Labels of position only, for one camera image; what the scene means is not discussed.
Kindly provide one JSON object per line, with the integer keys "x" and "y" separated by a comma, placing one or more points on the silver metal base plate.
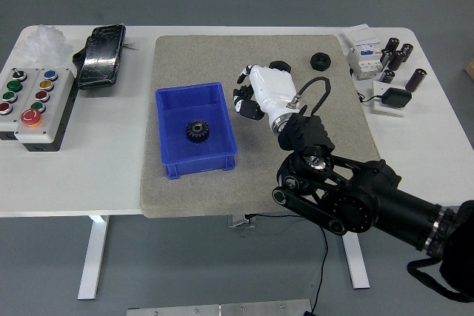
{"x": 222, "y": 309}

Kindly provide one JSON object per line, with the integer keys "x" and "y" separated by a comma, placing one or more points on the white table leg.
{"x": 357, "y": 264}
{"x": 92, "y": 257}

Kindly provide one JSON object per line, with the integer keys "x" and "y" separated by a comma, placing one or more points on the grey-brown mat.
{"x": 222, "y": 190}

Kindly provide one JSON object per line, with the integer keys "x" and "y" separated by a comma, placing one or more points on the white emergency-stop control box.
{"x": 52, "y": 112}

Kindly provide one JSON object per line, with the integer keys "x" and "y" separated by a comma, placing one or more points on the large black gear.
{"x": 197, "y": 132}

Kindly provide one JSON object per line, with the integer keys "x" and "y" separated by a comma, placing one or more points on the brown cardboard box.
{"x": 470, "y": 66}

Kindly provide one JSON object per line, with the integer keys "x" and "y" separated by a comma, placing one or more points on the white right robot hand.
{"x": 274, "y": 90}

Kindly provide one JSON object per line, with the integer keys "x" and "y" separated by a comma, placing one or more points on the blue plastic bin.
{"x": 174, "y": 146}

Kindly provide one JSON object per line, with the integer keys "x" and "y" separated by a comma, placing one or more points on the dark cylindrical capacitor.
{"x": 398, "y": 60}
{"x": 392, "y": 44}
{"x": 406, "y": 52}
{"x": 386, "y": 58}
{"x": 387, "y": 76}
{"x": 415, "y": 80}

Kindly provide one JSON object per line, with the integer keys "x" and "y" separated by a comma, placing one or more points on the silver under-table bracket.
{"x": 240, "y": 221}

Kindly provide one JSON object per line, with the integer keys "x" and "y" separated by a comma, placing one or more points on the large black hex nut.
{"x": 280, "y": 64}

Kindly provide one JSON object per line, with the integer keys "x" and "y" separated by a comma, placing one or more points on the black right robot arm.
{"x": 352, "y": 197}

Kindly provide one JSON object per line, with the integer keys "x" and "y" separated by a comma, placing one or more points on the crumpled clear plastic wrap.
{"x": 44, "y": 46}

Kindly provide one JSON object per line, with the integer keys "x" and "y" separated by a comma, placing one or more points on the small black hex nut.
{"x": 320, "y": 61}

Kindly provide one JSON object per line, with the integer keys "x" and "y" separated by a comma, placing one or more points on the black plastic-wrapped device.
{"x": 100, "y": 58}

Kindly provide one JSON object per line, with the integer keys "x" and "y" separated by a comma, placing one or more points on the black square puck antenna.
{"x": 396, "y": 97}

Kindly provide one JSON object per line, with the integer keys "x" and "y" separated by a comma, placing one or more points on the white circuit breaker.
{"x": 364, "y": 62}

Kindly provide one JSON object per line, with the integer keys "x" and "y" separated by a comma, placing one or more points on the white flat box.
{"x": 361, "y": 35}

